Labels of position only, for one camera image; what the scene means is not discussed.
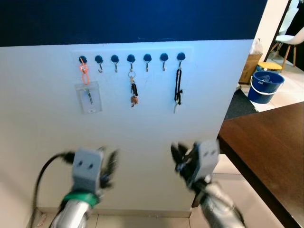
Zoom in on keys on silver ring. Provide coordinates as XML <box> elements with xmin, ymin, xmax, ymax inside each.
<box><xmin>128</xmin><ymin>70</ymin><xmax>139</xmax><ymax>108</ymax></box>

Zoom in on yellow round stool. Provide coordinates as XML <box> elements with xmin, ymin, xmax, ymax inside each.
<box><xmin>258</xmin><ymin>61</ymin><xmax>283</xmax><ymax>73</ymax></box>

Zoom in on black floor mat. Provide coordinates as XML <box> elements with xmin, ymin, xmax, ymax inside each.
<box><xmin>224</xmin><ymin>88</ymin><xmax>259</xmax><ymax>120</ymax></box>

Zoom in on black lanyard with key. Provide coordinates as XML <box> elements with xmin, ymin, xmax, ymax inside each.
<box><xmin>173</xmin><ymin>67</ymin><xmax>184</xmax><ymax>114</ymax></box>

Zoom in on dark brown wooden table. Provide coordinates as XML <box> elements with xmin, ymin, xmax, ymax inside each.
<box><xmin>218</xmin><ymin>101</ymin><xmax>304</xmax><ymax>228</ymax></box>

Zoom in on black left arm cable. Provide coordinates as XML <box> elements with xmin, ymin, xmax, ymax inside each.
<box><xmin>31</xmin><ymin>151</ymin><xmax>76</xmax><ymax>228</ymax></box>

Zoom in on blue bucket white handle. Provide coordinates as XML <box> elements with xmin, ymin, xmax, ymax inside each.
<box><xmin>247</xmin><ymin>70</ymin><xmax>285</xmax><ymax>105</ymax></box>

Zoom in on white hook rail strip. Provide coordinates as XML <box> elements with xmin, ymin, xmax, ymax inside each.
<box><xmin>71</xmin><ymin>47</ymin><xmax>194</xmax><ymax>66</ymax></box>

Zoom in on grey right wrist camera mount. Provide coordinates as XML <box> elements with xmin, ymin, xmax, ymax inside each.
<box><xmin>196</xmin><ymin>139</ymin><xmax>220</xmax><ymax>177</ymax></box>

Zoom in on orange carabiner clip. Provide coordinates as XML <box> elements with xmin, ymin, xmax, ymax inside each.
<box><xmin>79</xmin><ymin>62</ymin><xmax>90</xmax><ymax>86</ymax></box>

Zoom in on clear plastic bag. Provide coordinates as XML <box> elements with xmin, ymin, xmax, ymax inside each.
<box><xmin>249</xmin><ymin>38</ymin><xmax>263</xmax><ymax>55</ymax></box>

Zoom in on small key in pouch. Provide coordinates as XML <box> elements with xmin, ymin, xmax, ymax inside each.
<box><xmin>85</xmin><ymin>88</ymin><xmax>94</xmax><ymax>105</ymax></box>

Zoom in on clear plastic badge pouch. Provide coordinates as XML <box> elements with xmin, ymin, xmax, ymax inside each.
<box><xmin>75</xmin><ymin>82</ymin><xmax>103</xmax><ymax>114</ymax></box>

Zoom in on brown cardboard box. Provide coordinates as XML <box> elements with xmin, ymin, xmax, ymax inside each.
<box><xmin>238</xmin><ymin>53</ymin><xmax>263</xmax><ymax>85</ymax></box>

